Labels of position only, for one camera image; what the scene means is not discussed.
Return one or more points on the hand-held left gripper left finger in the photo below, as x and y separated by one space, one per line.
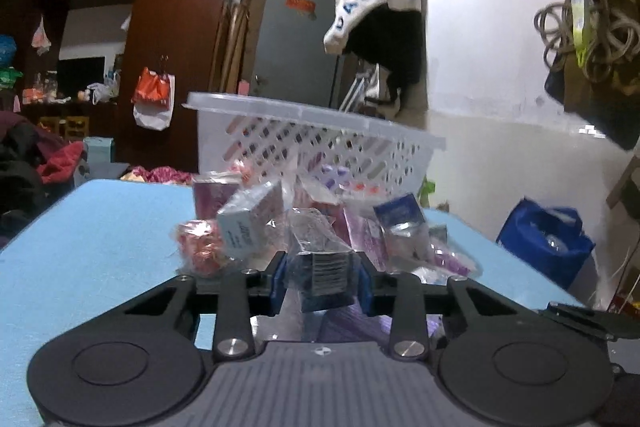
278 283

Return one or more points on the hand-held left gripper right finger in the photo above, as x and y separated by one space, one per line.
364 283

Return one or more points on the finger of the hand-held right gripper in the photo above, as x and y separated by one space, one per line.
580 319

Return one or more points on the dark blue barcode box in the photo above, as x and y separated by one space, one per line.
325 274

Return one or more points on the white plastic basket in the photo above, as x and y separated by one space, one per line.
320 137

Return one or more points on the purple printed packet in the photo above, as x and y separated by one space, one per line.
367 237

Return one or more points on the clear wrapped packet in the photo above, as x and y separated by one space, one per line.
310 229

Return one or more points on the white grey box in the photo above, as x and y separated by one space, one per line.
250 219

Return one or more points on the blue foil packet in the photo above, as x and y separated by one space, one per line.
400 214

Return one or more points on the red orange wrapped packet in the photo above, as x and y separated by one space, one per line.
202 247

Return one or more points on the blue shopping bag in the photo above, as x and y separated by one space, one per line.
545 242

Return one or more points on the pink purple flat packet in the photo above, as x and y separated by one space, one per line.
452 263

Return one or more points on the maroon purple box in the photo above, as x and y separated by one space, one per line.
212 197

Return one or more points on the green plastic bag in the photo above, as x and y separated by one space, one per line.
427 193

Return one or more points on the metal folding rack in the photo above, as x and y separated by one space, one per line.
357 89

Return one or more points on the dark hanging bag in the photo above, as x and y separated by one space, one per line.
595 107

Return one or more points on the teal box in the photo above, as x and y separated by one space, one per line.
100 151

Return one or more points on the red and white plastic bag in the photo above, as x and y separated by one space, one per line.
152 99

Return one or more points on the grey door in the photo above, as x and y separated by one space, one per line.
290 52

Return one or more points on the wooden planks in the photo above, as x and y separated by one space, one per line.
231 37

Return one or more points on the white knotted plastic bag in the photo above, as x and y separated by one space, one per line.
104 91

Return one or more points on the pile of dark red clothes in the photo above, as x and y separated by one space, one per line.
35 162

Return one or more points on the black television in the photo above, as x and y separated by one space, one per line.
80 77

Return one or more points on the brown wooden wardrobe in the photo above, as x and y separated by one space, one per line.
165 7

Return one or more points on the small pink white plastic bag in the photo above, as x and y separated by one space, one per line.
41 37

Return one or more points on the wooden frame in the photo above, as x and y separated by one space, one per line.
625 187

